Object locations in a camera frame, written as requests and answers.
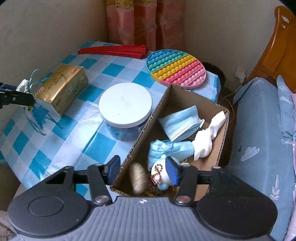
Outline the small blue plush doll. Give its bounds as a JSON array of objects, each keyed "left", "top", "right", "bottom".
[{"left": 150, "top": 154, "right": 182, "bottom": 191}]

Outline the brown ring toy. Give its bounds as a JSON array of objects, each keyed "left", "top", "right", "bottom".
[{"left": 146, "top": 179, "right": 165, "bottom": 196}]

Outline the blue tassel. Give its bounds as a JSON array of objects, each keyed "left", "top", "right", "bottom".
[{"left": 23, "top": 102, "right": 63, "bottom": 136}]

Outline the white knotted cloth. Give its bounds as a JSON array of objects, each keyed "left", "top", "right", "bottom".
[{"left": 192, "top": 111, "right": 226, "bottom": 161}]

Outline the light blue face mask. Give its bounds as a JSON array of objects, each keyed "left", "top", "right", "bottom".
[{"left": 159, "top": 105, "right": 205, "bottom": 143}]

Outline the blue cloth in box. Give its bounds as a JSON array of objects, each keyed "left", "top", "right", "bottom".
[{"left": 147, "top": 140, "right": 194, "bottom": 171}]

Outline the beige yarn ball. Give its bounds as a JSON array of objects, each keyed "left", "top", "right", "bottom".
[{"left": 129, "top": 163, "right": 148, "bottom": 195}]

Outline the gold tissue pack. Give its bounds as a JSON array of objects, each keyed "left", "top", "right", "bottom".
[{"left": 35, "top": 64, "right": 88, "bottom": 116}]

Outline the blue white checkered tablecloth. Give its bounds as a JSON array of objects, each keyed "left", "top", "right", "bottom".
[{"left": 1, "top": 50, "right": 219, "bottom": 188}]

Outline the clear jar white lid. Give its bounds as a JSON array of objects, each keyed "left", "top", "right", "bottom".
[{"left": 98, "top": 82, "right": 152, "bottom": 141}]

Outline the brown cardboard box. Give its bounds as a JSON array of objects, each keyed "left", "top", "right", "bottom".
[{"left": 110, "top": 85, "right": 229, "bottom": 197}]

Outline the rainbow pop-it toy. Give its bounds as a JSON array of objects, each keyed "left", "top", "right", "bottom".
[{"left": 147, "top": 49, "right": 207, "bottom": 90}]

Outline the blue patterned pillow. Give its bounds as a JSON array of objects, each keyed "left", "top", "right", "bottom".
[{"left": 276, "top": 75, "right": 295, "bottom": 141}]

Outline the red folded fan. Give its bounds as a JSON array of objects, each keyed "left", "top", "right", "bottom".
[{"left": 77, "top": 45, "right": 148, "bottom": 59}]

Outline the wooden headboard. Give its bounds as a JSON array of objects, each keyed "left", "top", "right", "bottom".
[{"left": 246, "top": 6, "right": 296, "bottom": 93}]

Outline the pink gold curtain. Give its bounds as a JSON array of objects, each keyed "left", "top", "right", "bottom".
[{"left": 105, "top": 0, "right": 185, "bottom": 51}]

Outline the white wall plug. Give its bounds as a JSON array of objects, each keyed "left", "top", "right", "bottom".
[{"left": 235, "top": 68, "right": 247, "bottom": 84}]

